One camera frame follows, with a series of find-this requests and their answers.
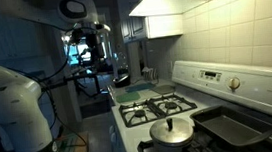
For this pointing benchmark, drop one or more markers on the dark rectangular baking pan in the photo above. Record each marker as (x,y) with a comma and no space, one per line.
(231,127)

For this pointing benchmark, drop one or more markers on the steel cooking pot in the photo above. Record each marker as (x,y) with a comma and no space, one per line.
(174,149)

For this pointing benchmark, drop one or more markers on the white gas stove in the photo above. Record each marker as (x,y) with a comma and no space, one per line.
(271,89)

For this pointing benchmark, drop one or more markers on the lit chandelier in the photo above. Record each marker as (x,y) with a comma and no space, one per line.
(66,38)

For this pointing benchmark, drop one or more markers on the black round bowl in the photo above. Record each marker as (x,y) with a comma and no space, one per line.
(121,81)

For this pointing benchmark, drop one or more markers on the green cloth mat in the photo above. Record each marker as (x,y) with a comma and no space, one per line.
(128,97)

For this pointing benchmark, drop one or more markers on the upper kitchen cabinet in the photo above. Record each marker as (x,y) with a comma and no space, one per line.
(164,25)

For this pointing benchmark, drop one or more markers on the blue towel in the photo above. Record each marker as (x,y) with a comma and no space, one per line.
(140,87)

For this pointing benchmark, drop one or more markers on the steel pot lid black knob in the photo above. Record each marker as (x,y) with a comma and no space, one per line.
(171,133)

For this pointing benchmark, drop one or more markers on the grey quilted pot holder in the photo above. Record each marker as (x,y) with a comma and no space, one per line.
(163,89)

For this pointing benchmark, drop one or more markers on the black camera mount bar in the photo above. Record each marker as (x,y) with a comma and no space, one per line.
(76,77)

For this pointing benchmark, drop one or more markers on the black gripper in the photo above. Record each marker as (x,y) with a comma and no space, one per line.
(95,48)

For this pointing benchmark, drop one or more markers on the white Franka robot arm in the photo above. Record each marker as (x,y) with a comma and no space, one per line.
(15,107)

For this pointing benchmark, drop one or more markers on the round stove control knob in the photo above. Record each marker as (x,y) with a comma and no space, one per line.
(234,83)

